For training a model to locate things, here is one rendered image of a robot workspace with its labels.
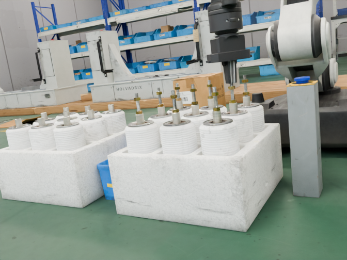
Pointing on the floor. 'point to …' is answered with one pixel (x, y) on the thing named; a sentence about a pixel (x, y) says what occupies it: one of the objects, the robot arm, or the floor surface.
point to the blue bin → (106, 178)
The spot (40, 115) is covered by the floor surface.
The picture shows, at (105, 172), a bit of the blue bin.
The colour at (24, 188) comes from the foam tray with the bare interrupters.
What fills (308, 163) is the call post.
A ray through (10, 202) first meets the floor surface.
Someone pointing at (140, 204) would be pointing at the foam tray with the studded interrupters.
